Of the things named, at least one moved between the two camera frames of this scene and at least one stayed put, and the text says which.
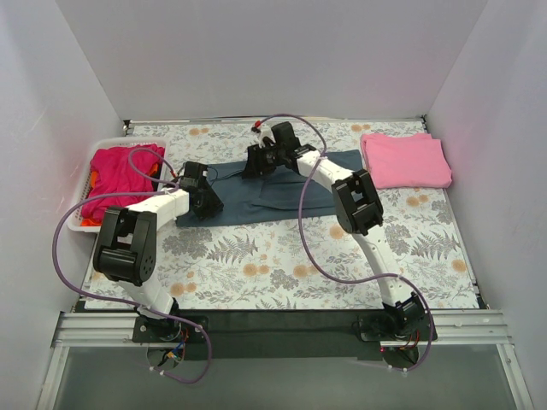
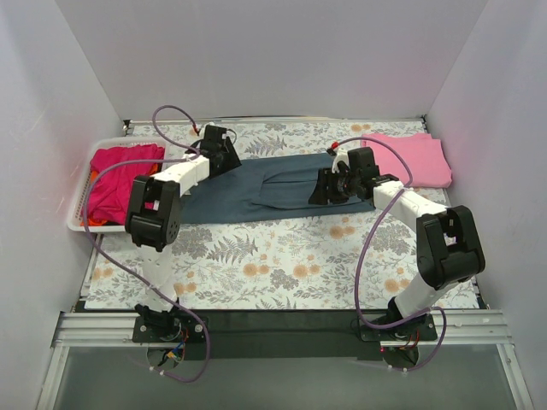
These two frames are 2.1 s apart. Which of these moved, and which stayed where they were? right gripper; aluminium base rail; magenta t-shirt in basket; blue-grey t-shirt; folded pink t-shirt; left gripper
Moved: left gripper; right gripper
Stayed: aluminium base rail; magenta t-shirt in basket; folded pink t-shirt; blue-grey t-shirt
